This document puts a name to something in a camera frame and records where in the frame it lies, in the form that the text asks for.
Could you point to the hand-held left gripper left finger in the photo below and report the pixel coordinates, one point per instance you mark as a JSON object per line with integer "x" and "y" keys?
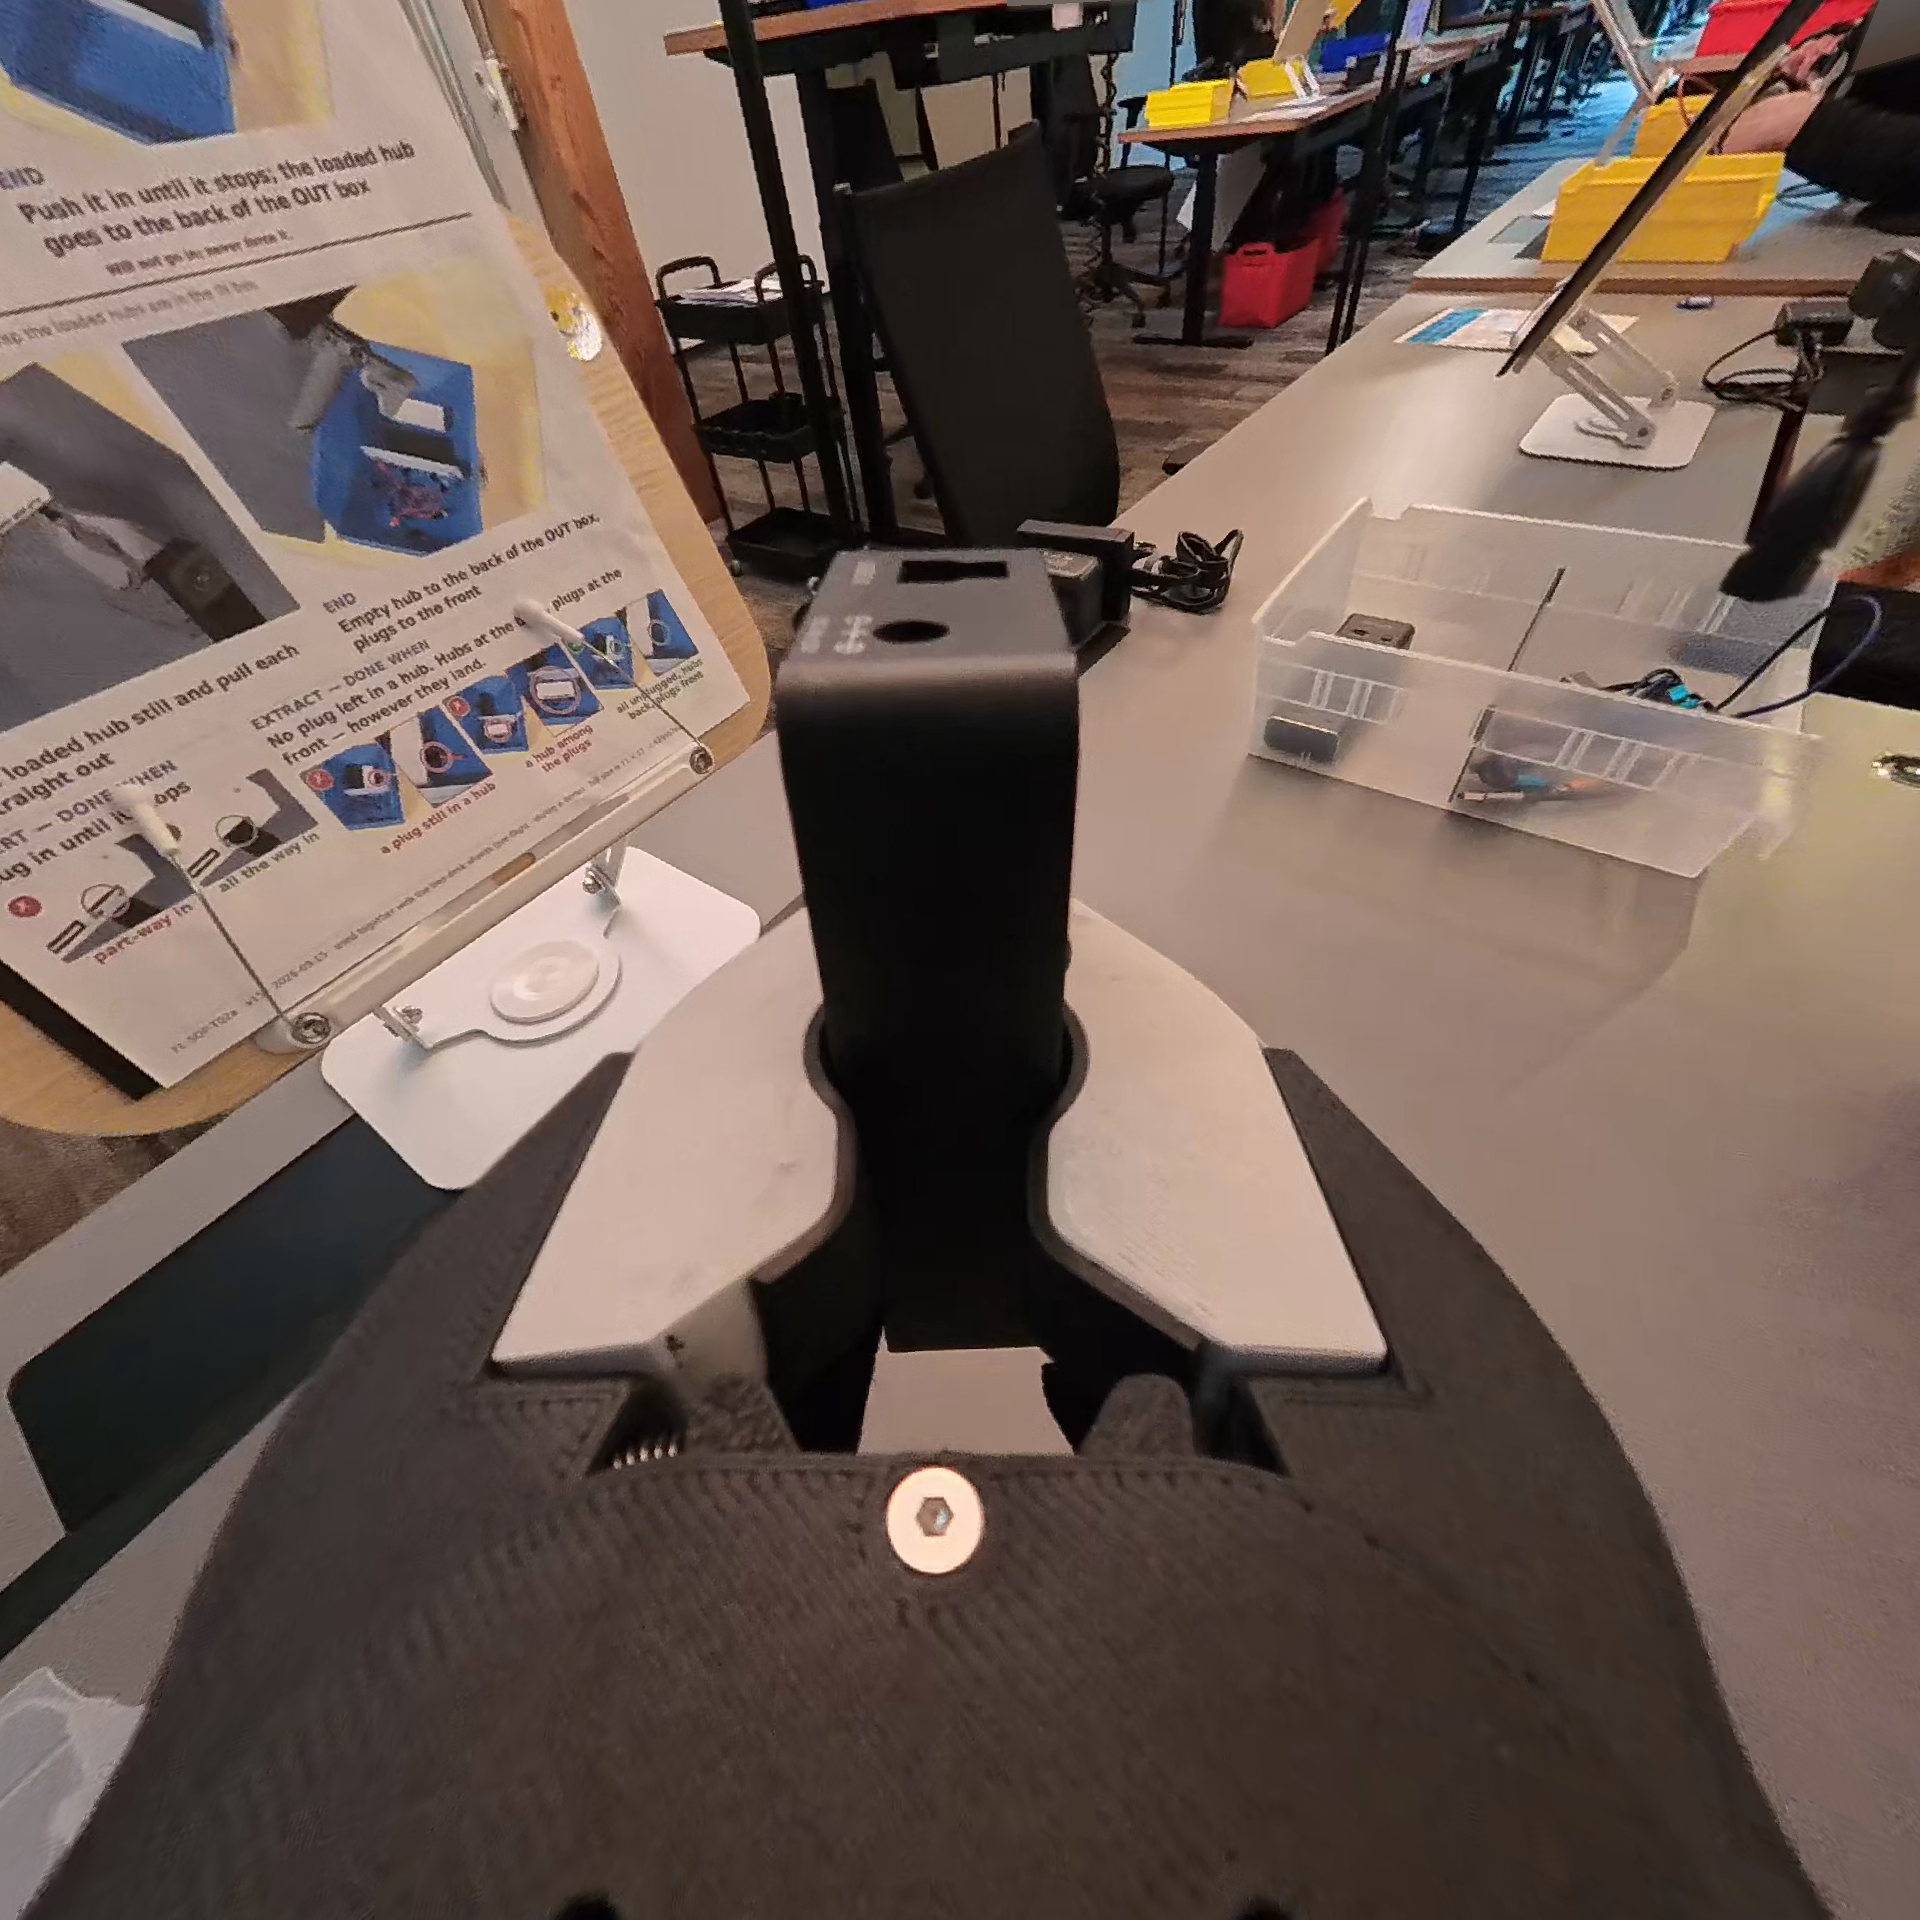
{"x": 691, "y": 1172}

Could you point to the large yellow storage bin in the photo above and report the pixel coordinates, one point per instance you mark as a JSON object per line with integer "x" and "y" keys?
{"x": 1634, "y": 225}

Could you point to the printed instruction sheet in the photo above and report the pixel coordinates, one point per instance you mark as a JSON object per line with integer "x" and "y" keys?
{"x": 374, "y": 600}

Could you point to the black office chair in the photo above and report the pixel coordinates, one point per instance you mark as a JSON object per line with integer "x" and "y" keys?
{"x": 973, "y": 329}

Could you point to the dark cloth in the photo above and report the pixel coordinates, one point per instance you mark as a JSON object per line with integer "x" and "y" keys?
{"x": 1867, "y": 661}

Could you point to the blue white leaflet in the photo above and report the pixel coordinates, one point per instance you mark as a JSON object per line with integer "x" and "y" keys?
{"x": 1453, "y": 325}

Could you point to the small yellow storage bin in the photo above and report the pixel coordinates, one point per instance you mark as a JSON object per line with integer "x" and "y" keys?
{"x": 1275, "y": 84}
{"x": 1184, "y": 105}

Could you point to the wooden display board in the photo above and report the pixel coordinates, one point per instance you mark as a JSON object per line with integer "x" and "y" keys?
{"x": 704, "y": 600}

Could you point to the wooden post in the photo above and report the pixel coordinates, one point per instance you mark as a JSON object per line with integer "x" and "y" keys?
{"x": 556, "y": 89}

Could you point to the white board stand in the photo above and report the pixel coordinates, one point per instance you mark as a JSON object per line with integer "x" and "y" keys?
{"x": 661, "y": 930}

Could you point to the black power adapter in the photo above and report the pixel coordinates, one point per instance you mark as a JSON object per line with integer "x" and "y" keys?
{"x": 1101, "y": 586}

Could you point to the black tripod stand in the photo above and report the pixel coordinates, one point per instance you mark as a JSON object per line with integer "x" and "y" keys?
{"x": 1800, "y": 511}

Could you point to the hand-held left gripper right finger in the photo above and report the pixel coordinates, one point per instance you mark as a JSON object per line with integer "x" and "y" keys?
{"x": 1201, "y": 1200}

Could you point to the small black usb hub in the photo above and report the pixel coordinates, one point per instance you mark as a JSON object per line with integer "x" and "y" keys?
{"x": 1371, "y": 629}
{"x": 1305, "y": 740}

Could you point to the black utility cart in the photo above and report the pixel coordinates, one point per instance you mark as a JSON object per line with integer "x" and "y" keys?
{"x": 764, "y": 429}

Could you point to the clear plastic organizer box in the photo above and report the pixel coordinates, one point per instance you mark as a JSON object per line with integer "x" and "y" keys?
{"x": 1634, "y": 810}

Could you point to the tablet with white stand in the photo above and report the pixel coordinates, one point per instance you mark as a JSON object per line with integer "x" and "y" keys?
{"x": 1621, "y": 434}

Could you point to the black stool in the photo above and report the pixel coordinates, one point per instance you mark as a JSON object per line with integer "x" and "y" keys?
{"x": 1124, "y": 196}

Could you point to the red storage bin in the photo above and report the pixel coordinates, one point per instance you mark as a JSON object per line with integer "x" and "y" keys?
{"x": 1266, "y": 285}
{"x": 1769, "y": 24}

